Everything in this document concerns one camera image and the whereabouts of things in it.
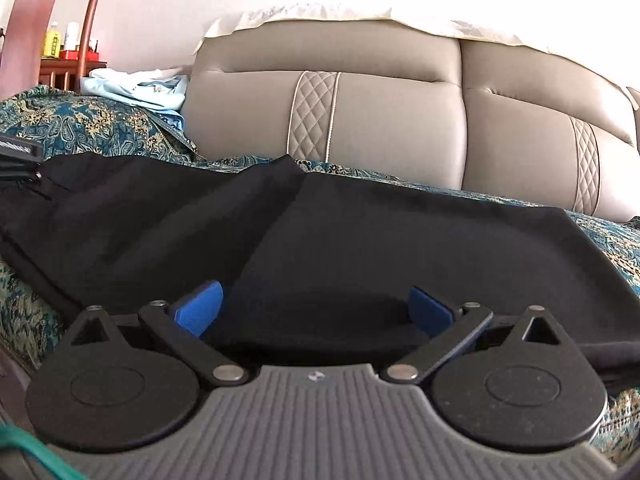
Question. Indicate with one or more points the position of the yellow bottle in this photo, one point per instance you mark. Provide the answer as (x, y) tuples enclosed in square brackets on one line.
[(52, 42)]

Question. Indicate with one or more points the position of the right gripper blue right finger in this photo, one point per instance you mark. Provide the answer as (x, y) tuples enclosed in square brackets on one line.
[(450, 330)]

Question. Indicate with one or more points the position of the red box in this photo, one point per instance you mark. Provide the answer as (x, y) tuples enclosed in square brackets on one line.
[(73, 55)]

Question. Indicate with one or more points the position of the beige leather sofa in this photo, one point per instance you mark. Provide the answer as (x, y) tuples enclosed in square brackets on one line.
[(461, 114)]

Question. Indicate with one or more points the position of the light blue clothes pile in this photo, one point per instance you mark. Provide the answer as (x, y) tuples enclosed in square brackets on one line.
[(161, 92)]

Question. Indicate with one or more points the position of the curved wooden lamp stand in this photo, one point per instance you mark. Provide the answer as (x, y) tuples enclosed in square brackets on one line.
[(84, 40)]

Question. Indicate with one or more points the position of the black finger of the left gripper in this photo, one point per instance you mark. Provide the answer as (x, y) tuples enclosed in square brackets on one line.
[(20, 160)]

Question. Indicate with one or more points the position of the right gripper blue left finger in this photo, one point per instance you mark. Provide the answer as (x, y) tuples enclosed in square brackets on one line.
[(179, 327)]

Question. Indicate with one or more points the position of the black pants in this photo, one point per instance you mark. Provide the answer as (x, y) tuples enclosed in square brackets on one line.
[(316, 269)]

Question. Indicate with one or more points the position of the reddish wooden post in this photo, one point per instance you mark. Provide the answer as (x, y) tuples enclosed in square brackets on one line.
[(21, 54)]

